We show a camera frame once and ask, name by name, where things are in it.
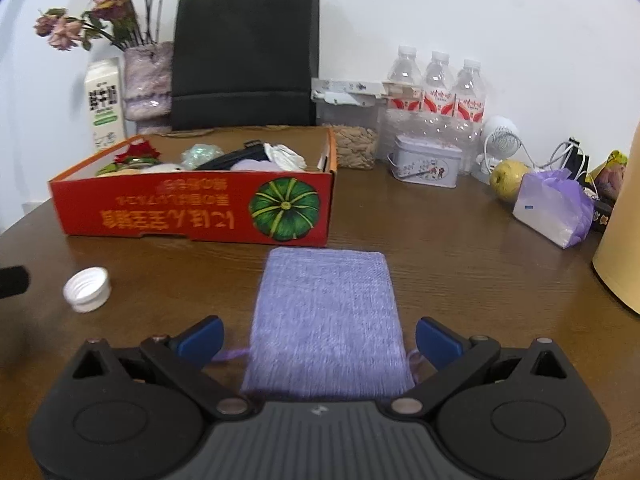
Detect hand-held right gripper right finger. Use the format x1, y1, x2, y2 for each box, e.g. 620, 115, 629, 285
385, 316, 568, 418

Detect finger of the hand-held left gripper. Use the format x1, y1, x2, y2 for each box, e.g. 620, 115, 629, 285
0, 265, 31, 300

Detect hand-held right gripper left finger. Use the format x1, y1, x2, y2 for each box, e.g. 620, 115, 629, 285
72, 316, 252, 420

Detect purple knitted cloth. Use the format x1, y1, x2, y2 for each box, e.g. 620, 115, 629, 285
210, 246, 426, 403

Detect red cardboard box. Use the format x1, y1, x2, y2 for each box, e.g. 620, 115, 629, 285
48, 126, 338, 248

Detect red rose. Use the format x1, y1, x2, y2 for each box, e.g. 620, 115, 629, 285
114, 141, 162, 167

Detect iridescent plastic bag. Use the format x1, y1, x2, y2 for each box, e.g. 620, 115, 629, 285
181, 144, 225, 171

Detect navy blue pouch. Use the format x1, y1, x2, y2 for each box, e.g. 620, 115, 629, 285
195, 145, 268, 171

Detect white tissue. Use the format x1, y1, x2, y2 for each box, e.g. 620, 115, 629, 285
263, 142, 307, 171

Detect white bottle cap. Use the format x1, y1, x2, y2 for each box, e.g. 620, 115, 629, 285
63, 267, 112, 314

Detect purple tissue pack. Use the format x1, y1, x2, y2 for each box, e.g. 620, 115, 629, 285
512, 168, 596, 249

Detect yellow-green pear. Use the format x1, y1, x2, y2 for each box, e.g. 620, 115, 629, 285
489, 159, 531, 203

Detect white tin box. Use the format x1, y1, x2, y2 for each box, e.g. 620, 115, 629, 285
387, 133, 462, 189

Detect white green milk carton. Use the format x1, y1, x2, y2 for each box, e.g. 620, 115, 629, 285
84, 58, 126, 153

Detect yellow thermos jug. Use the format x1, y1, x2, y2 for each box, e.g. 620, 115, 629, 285
592, 120, 640, 316

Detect small white fan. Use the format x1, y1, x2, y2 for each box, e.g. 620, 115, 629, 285
472, 116, 522, 185

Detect clear container with white lid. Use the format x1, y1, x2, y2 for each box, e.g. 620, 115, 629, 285
311, 78, 386, 171

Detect black charger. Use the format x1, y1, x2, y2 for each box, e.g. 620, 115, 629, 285
567, 136, 590, 176

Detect purple textured vase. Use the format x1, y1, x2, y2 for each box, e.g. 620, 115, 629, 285
122, 42, 175, 133

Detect colourful snack packet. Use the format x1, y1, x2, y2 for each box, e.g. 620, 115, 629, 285
585, 150, 629, 233

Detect clear water bottle red label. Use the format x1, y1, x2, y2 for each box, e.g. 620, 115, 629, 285
451, 58, 487, 176
421, 50, 456, 141
385, 45, 423, 136

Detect black paper bag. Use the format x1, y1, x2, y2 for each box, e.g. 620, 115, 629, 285
170, 0, 321, 132

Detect white charging cable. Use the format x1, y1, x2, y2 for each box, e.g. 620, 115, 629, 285
520, 140, 587, 176

